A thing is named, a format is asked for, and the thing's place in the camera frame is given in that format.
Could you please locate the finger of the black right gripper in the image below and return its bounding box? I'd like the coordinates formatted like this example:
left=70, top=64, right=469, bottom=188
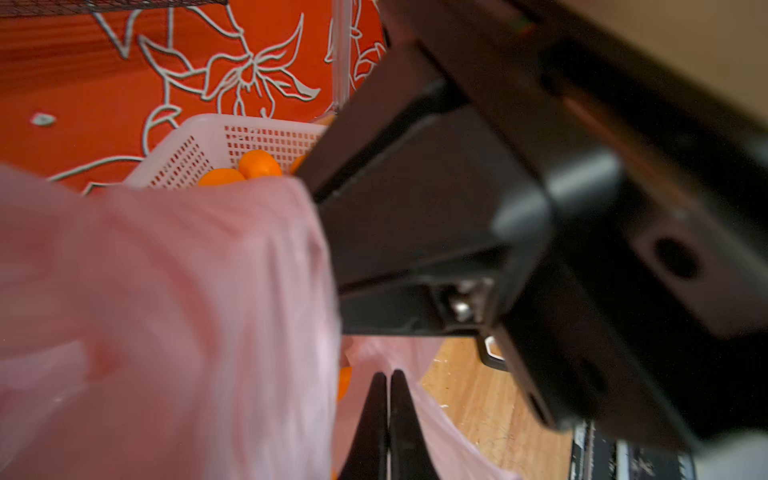
left=297, top=45, right=552, bottom=336

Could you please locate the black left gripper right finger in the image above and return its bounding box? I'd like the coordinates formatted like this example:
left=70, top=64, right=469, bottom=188
left=389, top=370, right=439, bottom=480

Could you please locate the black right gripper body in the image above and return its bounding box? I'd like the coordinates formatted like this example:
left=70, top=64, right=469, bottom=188
left=383, top=1, right=767, bottom=450

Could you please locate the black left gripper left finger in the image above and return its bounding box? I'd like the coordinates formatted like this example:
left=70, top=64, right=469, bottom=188
left=338, top=372, right=389, bottom=480

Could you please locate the orange mandarin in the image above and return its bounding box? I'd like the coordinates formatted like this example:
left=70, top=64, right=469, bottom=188
left=237, top=150, right=283, bottom=180
left=336, top=366, right=352, bottom=402

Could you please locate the pink plastic bag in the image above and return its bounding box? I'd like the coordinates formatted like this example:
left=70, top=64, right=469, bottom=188
left=1, top=167, right=508, bottom=479

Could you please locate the orange mandarin middle basket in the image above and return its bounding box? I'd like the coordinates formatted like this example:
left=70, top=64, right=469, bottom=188
left=197, top=168, right=246, bottom=187

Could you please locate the white plastic perforated basket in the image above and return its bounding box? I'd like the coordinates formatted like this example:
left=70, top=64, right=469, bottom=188
left=123, top=114, right=326, bottom=190

